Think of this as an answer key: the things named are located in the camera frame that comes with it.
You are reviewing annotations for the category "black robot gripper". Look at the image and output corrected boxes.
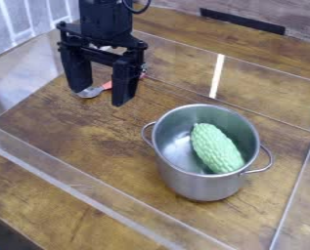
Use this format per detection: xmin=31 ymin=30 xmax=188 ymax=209
xmin=57 ymin=0 xmax=148 ymax=106

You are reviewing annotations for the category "green bumpy bitter gourd toy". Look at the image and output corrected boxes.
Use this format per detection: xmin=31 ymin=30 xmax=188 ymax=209
xmin=191 ymin=123 xmax=244 ymax=174

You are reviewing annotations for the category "silver metal pot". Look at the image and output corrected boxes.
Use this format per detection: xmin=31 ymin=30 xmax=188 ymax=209
xmin=141 ymin=104 xmax=272 ymax=202

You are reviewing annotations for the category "spoon with red handle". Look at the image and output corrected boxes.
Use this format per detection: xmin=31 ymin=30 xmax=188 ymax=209
xmin=77 ymin=72 xmax=145 ymax=99

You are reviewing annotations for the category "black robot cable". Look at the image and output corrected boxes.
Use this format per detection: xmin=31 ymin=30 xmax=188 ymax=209
xmin=122 ymin=0 xmax=153 ymax=15

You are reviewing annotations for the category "black strip on wall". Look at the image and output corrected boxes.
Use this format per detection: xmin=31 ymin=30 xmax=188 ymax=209
xmin=199 ymin=8 xmax=286 ymax=35

